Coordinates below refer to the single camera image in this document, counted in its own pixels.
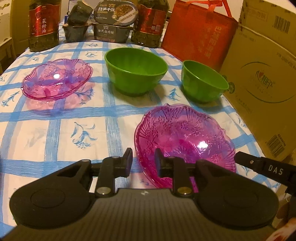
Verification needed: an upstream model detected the right oil bottle red label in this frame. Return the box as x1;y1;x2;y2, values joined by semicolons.
131;0;169;48

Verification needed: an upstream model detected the tilted dark noodle cup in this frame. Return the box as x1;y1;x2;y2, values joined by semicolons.
67;1;93;26

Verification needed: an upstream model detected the black instant meal box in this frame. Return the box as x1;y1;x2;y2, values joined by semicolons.
92;23;132;43

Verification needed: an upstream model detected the pink plastic plate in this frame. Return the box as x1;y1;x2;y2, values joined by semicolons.
21;58;93;101
134;104;236;188

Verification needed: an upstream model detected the oval instant rice box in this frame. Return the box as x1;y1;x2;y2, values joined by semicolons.
94;1;138;27

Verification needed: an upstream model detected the large green bowl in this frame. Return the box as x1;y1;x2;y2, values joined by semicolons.
104;47;168;96

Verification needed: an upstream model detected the left oil bottle red label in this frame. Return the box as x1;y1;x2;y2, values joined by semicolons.
29;0;61;52

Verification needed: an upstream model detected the right hand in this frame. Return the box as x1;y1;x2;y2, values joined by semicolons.
266;217;296;241

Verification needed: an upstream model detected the lower dark noodle cup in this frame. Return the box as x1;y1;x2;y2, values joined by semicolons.
62;23;89;43

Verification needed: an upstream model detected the red tote bag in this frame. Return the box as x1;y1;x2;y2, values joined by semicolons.
161;0;238;71

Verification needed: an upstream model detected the small green bowl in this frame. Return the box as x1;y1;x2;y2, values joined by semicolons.
181;60;229;103

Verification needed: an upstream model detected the blue checked tablecloth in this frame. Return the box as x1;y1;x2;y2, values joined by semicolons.
1;29;263;235

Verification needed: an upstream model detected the cardboard box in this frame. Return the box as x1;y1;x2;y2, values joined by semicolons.
220;1;295;161

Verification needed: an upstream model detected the oil bottle red label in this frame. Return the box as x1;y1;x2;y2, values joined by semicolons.
131;0;169;48
29;0;61;52

